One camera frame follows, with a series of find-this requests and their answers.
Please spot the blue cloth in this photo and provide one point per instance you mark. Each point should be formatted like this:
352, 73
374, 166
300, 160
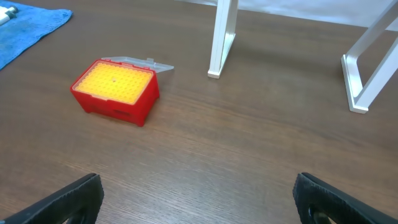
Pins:
25, 31

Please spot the red and yellow tip box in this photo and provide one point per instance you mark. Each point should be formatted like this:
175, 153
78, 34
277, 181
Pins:
116, 90

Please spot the white pipette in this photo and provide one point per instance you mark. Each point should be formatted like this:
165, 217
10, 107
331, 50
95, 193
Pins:
7, 15

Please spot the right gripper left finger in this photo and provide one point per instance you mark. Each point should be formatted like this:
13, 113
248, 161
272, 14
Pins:
77, 199

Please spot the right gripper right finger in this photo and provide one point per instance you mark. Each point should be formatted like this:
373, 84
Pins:
323, 199

